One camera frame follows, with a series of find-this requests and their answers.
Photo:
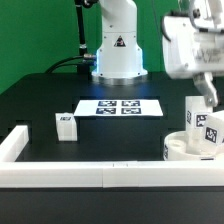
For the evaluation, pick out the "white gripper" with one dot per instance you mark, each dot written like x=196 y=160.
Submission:
x=189 y=53

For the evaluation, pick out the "white round stool seat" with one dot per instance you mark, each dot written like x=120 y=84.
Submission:
x=178 y=146

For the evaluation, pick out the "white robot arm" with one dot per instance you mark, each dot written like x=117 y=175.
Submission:
x=119 y=59

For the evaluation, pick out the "white marker sheet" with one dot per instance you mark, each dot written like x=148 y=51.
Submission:
x=136 y=107

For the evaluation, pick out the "white U-shaped fence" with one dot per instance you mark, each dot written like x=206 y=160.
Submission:
x=15 y=174

